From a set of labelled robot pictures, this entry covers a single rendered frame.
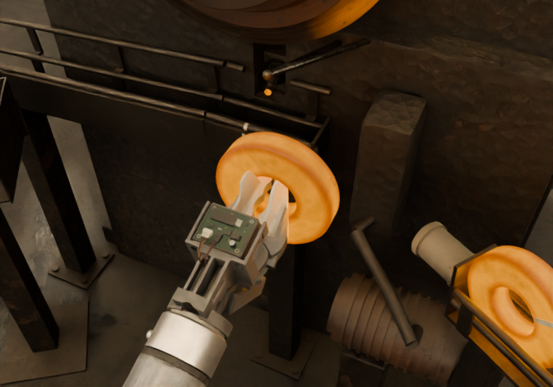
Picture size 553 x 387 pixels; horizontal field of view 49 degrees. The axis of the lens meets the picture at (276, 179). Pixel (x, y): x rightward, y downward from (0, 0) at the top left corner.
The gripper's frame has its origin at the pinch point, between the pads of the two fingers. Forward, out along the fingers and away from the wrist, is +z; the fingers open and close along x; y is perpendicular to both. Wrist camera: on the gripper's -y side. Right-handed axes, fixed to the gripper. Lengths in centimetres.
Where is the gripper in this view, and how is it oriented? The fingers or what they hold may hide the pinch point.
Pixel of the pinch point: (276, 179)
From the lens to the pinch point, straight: 73.4
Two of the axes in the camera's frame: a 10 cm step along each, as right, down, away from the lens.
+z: 4.1, -8.1, 4.3
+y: -1.0, -5.1, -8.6
